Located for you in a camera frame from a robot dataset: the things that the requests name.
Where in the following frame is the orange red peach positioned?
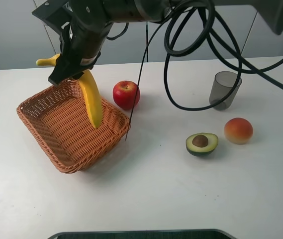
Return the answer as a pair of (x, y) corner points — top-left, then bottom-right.
(224, 118), (253, 144)

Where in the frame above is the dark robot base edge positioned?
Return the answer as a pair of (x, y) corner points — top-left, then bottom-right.
(50, 229), (234, 239)

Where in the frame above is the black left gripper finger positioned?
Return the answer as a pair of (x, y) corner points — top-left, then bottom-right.
(48, 55), (77, 86)

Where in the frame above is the halved avocado with pit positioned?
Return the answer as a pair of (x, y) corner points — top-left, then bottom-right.
(186, 132), (219, 156)

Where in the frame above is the thick black cable loop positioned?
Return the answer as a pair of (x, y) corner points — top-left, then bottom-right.
(164, 0), (283, 112)

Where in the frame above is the thin black hanging cable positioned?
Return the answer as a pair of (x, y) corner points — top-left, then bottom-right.
(125, 7), (196, 141)

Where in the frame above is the grey translucent plastic cup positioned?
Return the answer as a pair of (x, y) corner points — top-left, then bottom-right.
(209, 71), (242, 111)

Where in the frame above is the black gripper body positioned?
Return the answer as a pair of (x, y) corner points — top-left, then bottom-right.
(32, 0), (110, 65)

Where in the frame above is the yellow banana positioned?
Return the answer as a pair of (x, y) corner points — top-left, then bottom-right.
(36, 54), (102, 128)

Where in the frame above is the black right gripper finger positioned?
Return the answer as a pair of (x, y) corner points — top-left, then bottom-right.
(72, 63), (94, 80)

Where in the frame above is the brown wicker basket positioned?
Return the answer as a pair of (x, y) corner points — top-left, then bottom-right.
(16, 80), (130, 174)

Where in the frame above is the red apple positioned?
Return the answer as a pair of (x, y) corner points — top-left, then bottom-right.
(113, 81), (140, 111)

